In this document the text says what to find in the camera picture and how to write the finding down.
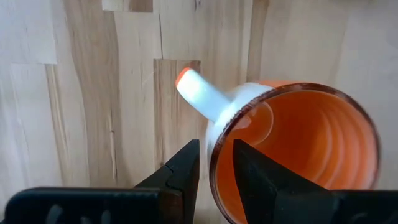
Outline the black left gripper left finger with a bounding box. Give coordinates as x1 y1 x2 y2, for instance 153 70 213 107
4 139 200 224

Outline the orange mug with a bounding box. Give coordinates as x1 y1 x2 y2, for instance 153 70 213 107
175 67 382 224

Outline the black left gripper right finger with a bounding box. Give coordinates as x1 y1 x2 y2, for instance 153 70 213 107
233 139 398 224

